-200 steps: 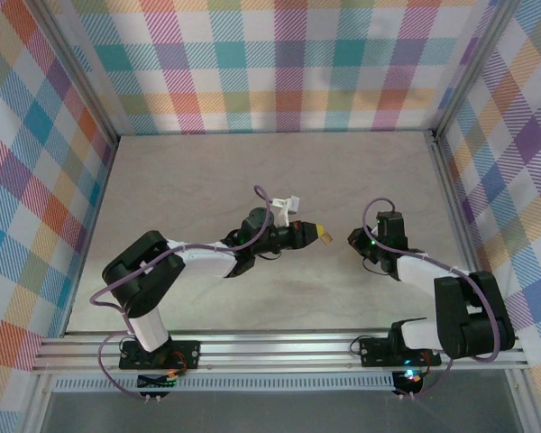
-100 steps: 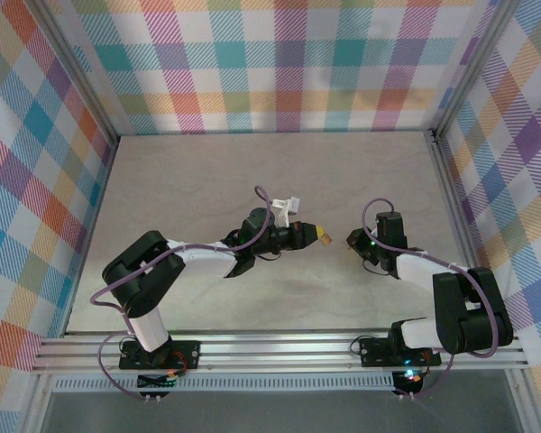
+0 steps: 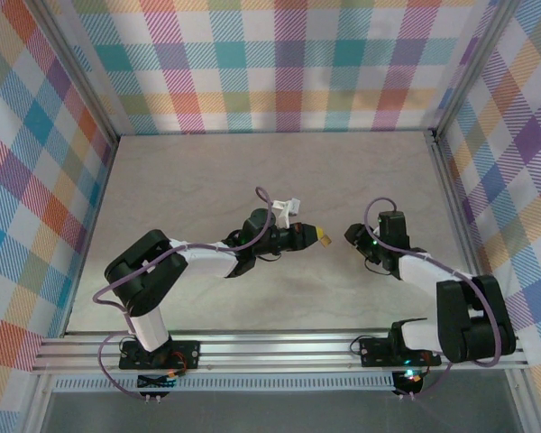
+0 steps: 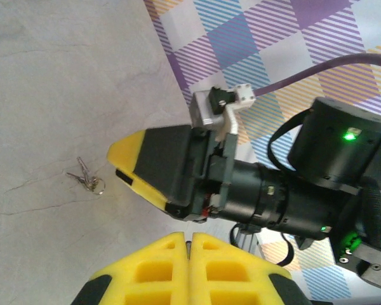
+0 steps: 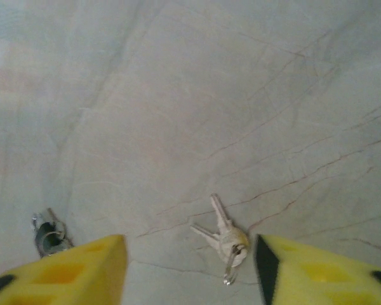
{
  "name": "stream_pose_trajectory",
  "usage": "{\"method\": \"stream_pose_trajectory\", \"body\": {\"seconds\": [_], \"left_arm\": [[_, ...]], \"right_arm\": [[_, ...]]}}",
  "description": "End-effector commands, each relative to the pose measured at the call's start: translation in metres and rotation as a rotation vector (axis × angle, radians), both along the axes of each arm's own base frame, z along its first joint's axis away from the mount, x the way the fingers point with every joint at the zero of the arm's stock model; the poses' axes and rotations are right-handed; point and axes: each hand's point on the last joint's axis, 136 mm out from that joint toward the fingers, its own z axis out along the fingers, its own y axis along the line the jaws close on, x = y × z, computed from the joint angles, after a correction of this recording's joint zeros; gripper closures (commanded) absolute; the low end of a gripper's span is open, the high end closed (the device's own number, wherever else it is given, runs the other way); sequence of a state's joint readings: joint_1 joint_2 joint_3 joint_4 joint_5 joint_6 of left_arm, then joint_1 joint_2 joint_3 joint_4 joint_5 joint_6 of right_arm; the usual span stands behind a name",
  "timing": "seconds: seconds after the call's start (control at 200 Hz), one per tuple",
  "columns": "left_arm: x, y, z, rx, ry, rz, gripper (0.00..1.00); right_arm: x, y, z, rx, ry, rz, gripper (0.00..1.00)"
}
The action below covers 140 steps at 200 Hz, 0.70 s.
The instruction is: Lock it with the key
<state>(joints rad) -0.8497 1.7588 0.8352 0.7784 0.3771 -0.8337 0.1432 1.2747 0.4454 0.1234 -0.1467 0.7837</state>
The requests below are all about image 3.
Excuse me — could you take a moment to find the plaid backdrop cloth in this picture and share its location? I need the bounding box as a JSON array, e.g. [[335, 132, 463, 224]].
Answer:
[[0, 0, 118, 433], [69, 0, 483, 135], [445, 0, 541, 433]]

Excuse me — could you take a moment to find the black controller board with leds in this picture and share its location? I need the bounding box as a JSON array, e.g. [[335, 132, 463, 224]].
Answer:
[[392, 367, 427, 401], [136, 369, 180, 405]]

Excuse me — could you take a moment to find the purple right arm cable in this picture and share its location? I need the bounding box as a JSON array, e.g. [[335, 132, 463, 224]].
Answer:
[[363, 197, 501, 401]]

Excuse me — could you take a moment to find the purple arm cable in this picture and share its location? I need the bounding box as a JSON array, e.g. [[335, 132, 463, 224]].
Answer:
[[92, 186, 275, 401], [363, 197, 501, 401]]

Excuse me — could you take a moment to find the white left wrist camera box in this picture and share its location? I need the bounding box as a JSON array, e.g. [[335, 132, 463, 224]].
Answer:
[[272, 198, 303, 229]]

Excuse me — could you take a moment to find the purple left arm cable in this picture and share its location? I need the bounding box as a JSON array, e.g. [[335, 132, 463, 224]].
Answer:
[[92, 186, 275, 401]]

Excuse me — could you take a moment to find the aluminium side rail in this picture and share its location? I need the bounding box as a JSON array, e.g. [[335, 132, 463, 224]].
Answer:
[[61, 134, 118, 337], [426, 129, 497, 294]]

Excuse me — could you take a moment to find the aluminium mounting rail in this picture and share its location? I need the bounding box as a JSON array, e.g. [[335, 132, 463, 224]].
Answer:
[[29, 330, 531, 375]]

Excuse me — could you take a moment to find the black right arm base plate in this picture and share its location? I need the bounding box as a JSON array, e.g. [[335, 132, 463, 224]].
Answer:
[[359, 337, 443, 367]]

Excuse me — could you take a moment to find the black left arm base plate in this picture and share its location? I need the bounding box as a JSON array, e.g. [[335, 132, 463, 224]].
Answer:
[[118, 340, 202, 371]]

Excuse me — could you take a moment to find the white slotted cable duct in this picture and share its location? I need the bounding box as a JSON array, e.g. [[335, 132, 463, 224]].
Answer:
[[53, 373, 398, 392]]

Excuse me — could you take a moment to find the aluminium frame post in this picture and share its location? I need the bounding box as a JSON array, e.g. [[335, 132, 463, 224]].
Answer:
[[33, 0, 121, 145], [431, 0, 520, 141]]

